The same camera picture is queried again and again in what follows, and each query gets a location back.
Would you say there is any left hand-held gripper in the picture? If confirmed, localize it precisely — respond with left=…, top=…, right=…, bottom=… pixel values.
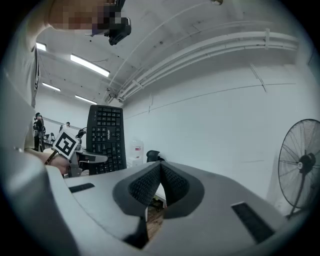
left=51, top=128, right=109, bottom=178

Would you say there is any person's left forearm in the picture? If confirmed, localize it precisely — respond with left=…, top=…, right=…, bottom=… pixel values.
left=24, top=147, right=60, bottom=171

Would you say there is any black pedestal fan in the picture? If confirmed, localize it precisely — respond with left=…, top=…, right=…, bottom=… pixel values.
left=278, top=118, right=320, bottom=220

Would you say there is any person's beige shirt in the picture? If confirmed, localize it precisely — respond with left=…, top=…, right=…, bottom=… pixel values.
left=4, top=0, right=42, bottom=153

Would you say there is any black office chair with headrest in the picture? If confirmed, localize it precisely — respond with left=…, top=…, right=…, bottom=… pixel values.
left=146, top=149, right=166, bottom=164

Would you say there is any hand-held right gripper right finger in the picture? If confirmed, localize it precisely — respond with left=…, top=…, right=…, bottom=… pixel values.
left=147, top=161, right=290, bottom=256

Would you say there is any white ceiling junction box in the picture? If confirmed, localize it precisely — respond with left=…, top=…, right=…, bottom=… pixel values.
left=104, top=92, right=125, bottom=104

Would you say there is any white box with red label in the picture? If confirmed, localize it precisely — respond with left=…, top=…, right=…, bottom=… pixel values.
left=129, top=138, right=145, bottom=168

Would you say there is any dark braided bracelet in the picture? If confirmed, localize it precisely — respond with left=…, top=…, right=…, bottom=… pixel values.
left=44, top=149, right=58, bottom=166

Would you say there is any white ceiling pipe bundle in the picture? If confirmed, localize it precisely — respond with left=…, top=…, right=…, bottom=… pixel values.
left=117, top=29, right=300, bottom=101

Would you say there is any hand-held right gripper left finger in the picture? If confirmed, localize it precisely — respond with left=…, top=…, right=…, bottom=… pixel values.
left=63, top=161, right=161, bottom=250

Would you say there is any person's left hand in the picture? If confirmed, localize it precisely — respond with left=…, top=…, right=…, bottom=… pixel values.
left=55, top=155, right=72, bottom=176

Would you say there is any black keyboard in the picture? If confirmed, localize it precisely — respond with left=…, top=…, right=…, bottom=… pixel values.
left=85, top=104, right=128, bottom=176

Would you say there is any black head-mounted camera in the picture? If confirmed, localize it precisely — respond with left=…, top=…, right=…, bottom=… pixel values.
left=108, top=16, right=132, bottom=46

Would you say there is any person's head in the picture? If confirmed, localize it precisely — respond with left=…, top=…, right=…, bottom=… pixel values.
left=48, top=0, right=118, bottom=33

